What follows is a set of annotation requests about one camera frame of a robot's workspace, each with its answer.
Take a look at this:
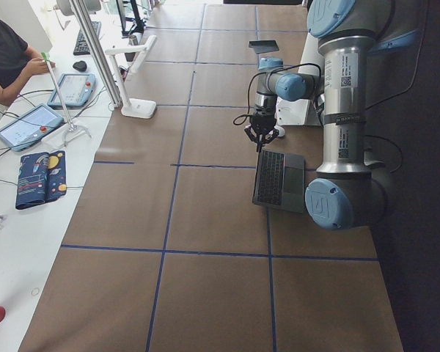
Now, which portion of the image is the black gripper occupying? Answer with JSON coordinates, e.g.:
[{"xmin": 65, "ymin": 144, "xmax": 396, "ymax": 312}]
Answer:
[{"xmin": 244, "ymin": 112, "xmax": 279, "ymax": 153}]

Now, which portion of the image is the grey laptop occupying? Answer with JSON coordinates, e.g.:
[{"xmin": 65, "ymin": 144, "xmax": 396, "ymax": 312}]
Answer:
[{"xmin": 252, "ymin": 149, "xmax": 305, "ymax": 213}]

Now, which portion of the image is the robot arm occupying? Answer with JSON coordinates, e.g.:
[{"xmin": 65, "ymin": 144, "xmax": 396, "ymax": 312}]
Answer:
[{"xmin": 244, "ymin": 1, "xmax": 396, "ymax": 230}]

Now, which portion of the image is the white computer mouse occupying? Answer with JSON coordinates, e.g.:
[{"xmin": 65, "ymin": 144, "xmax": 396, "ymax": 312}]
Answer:
[{"xmin": 275, "ymin": 125, "xmax": 285, "ymax": 138}]

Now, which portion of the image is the black mouse pad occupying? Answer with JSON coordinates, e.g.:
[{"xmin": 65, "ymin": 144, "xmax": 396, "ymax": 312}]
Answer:
[{"xmin": 249, "ymin": 40, "xmax": 279, "ymax": 55}]

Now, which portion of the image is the white desk lamp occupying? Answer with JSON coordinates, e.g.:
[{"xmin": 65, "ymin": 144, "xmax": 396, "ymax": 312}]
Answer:
[{"xmin": 104, "ymin": 34, "xmax": 158, "ymax": 119}]

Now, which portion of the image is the black desk mouse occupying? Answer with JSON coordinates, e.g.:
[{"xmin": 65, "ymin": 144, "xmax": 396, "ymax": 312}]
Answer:
[{"xmin": 73, "ymin": 60, "xmax": 87, "ymax": 73}]

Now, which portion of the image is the far teach pendant tablet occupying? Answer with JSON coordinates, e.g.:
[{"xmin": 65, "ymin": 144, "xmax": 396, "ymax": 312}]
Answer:
[{"xmin": 58, "ymin": 73, "xmax": 96, "ymax": 109}]

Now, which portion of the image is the teach pendant tablet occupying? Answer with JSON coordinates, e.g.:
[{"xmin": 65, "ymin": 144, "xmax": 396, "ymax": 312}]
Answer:
[
  {"xmin": 0, "ymin": 103, "xmax": 64, "ymax": 152},
  {"xmin": 58, "ymin": 73, "xmax": 96, "ymax": 109}
]

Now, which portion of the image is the black keyboard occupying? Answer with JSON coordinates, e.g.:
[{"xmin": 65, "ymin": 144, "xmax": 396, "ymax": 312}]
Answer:
[{"xmin": 73, "ymin": 21, "xmax": 103, "ymax": 56}]

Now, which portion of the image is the navy space pattern pouch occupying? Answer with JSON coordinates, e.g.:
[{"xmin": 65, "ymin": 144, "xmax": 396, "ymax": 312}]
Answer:
[{"xmin": 15, "ymin": 150, "xmax": 67, "ymax": 210}]

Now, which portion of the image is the near teach pendant tablet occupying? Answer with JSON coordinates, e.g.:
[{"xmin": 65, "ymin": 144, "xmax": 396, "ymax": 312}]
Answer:
[{"xmin": 0, "ymin": 103, "xmax": 64, "ymax": 152}]

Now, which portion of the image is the seated person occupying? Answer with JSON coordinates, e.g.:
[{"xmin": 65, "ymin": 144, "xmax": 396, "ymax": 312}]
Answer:
[{"xmin": 0, "ymin": 19, "xmax": 49, "ymax": 106}]

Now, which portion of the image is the aluminium frame post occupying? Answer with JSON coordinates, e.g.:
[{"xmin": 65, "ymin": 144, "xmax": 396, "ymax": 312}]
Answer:
[{"xmin": 69, "ymin": 0, "xmax": 122, "ymax": 109}]

